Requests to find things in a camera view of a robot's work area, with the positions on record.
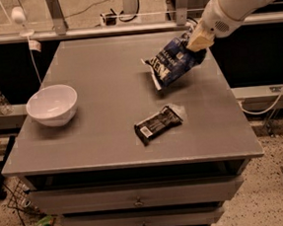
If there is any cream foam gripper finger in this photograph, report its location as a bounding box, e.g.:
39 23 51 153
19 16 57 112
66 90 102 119
187 22 215 52

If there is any blue chip bag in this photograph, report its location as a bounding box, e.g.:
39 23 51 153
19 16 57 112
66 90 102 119
142 32 206 91

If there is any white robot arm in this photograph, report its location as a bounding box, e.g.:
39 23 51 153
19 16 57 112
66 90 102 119
187 0 273 52

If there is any black snack bar wrapper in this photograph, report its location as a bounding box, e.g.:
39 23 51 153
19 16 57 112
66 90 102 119
134 106 182 146

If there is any white bowl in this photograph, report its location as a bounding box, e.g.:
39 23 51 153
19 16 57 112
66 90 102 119
26 84 78 127

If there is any grey drawer cabinet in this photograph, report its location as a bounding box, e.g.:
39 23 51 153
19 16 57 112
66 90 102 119
3 33 262 226

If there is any small white webcam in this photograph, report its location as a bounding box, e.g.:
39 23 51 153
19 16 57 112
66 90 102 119
11 6 35 38

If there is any black stand leg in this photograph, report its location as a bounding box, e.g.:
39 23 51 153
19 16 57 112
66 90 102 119
0 134 22 200

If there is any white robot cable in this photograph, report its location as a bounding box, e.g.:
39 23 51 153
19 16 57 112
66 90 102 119
235 58 283 117

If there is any metal railing frame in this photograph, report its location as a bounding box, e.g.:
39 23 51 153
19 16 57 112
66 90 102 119
0 0 283 48

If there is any white webcam cable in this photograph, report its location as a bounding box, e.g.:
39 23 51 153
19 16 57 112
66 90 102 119
26 34 45 90

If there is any wire basket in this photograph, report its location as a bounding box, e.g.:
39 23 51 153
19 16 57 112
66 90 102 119
7 180 40 215

